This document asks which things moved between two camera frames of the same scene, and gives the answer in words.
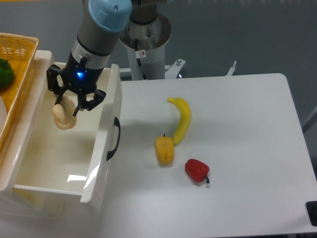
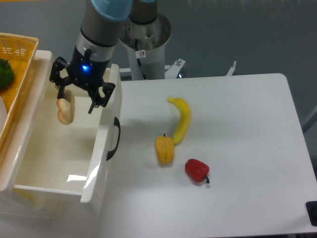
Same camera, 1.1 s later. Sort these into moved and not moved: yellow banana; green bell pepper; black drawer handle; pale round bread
Moved: pale round bread
Not moved: green bell pepper; yellow banana; black drawer handle
